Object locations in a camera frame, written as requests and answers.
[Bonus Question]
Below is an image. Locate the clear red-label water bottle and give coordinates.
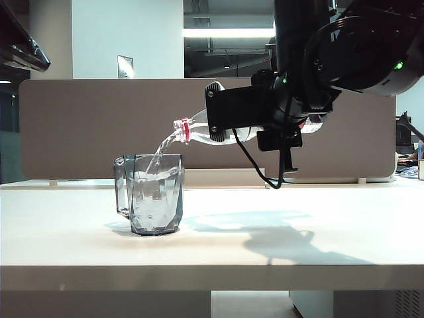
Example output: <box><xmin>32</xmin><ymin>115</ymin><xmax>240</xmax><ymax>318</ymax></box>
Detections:
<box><xmin>172</xmin><ymin>111</ymin><xmax>325</xmax><ymax>147</ymax></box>

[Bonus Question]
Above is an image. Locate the long white ceiling light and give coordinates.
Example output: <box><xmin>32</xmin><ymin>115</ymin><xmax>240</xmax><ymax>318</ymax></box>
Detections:
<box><xmin>183</xmin><ymin>28</ymin><xmax>277</xmax><ymax>39</ymax></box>

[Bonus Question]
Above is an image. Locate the silver wall plaque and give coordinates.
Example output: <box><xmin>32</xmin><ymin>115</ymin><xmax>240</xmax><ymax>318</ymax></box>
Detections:
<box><xmin>116</xmin><ymin>55</ymin><xmax>134</xmax><ymax>80</ymax></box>

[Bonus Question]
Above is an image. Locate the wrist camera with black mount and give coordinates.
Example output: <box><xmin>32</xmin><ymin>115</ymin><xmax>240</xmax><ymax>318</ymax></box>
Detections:
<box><xmin>204</xmin><ymin>80</ymin><xmax>276</xmax><ymax>144</ymax></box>

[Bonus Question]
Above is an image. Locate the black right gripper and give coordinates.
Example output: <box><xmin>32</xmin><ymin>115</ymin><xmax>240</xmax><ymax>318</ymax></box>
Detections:
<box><xmin>250</xmin><ymin>69</ymin><xmax>334</xmax><ymax>174</ymax></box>

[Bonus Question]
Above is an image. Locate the grey cabinet under table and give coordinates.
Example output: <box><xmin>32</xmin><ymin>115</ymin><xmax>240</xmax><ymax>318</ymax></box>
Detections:
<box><xmin>289</xmin><ymin>290</ymin><xmax>424</xmax><ymax>318</ymax></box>

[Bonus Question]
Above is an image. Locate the brown desk divider panel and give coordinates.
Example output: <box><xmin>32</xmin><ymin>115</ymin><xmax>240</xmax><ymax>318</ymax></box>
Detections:
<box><xmin>19</xmin><ymin>77</ymin><xmax>398</xmax><ymax>181</ymax></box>

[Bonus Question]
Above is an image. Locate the grey transparent faceted mug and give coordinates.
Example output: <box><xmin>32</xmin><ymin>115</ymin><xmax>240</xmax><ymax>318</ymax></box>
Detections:
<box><xmin>113</xmin><ymin>152</ymin><xmax>186</xmax><ymax>237</ymax></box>

